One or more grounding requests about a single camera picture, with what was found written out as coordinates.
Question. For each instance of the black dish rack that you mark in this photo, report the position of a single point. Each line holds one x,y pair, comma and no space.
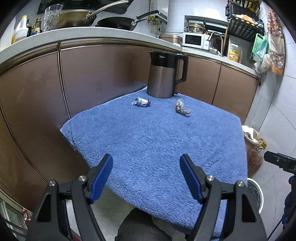
243,19

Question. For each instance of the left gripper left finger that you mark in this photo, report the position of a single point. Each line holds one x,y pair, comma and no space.
97,178

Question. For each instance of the white microwave oven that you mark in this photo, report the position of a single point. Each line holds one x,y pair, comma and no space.
196,40

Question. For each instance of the white round trash bin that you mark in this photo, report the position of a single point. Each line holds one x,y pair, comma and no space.
256,192

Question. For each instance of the silver red candy wrapper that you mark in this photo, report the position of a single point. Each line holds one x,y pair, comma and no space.
179,108

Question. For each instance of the green hanging basket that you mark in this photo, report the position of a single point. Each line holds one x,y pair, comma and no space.
259,48

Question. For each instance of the white plastic jug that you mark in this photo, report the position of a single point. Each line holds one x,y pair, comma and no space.
21,30

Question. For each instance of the chrome sink faucet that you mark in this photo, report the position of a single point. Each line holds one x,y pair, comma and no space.
216,43

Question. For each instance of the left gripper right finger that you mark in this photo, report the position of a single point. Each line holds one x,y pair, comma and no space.
194,177

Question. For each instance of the beige full waste bin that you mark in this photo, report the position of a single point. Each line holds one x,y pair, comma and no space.
251,137

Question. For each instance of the amber oil bottle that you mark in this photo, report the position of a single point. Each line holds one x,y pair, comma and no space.
255,157

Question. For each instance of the black steel electric kettle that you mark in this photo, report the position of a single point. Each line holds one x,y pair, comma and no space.
163,73

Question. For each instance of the black frying pan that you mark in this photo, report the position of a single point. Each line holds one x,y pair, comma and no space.
124,23

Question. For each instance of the blue towel table cover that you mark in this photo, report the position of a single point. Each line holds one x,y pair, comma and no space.
146,145

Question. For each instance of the purple white wrapper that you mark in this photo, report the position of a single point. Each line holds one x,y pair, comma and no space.
141,102

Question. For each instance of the brass wok pan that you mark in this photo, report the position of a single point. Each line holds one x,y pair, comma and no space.
83,18

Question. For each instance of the hanging patterned cloth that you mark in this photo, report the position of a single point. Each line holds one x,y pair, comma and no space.
276,43

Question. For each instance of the grey countertop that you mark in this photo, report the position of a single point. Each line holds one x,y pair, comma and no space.
47,42

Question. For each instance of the yellow detergent bottle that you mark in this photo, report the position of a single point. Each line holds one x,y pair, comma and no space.
234,54

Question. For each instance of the clear drinking glass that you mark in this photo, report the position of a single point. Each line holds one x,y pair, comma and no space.
51,17

